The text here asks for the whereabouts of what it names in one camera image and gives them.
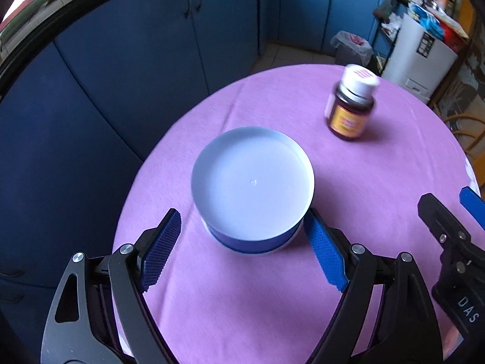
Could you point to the pink tablecloth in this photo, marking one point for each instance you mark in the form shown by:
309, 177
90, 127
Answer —
379, 182

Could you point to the red plastic basket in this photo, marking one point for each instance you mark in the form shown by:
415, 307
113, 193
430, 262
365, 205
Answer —
452, 34

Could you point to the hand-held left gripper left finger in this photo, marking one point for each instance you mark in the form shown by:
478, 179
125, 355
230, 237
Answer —
161, 252

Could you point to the brown medicine bottle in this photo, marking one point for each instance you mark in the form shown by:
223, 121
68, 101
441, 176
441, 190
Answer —
348, 117

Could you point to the blue packet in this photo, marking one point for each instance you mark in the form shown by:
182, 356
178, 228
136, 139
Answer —
426, 19

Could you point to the blue paper cup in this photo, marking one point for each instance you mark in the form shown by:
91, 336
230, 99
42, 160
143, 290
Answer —
250, 185

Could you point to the blue kitchen cabinets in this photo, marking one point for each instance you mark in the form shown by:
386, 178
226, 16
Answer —
132, 64

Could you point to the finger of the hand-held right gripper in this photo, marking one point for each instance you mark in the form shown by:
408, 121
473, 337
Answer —
473, 206
439, 220

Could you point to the wooden glass door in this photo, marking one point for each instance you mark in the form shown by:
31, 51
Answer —
468, 91

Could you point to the white storage cabinet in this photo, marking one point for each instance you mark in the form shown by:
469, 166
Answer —
416, 57

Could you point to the black kitchen countertop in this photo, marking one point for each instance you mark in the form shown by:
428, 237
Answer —
38, 34

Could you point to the grey bin with plastic bag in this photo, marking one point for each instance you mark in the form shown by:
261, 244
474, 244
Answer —
352, 49

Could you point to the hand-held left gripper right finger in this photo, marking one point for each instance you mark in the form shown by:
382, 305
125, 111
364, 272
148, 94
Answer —
326, 250

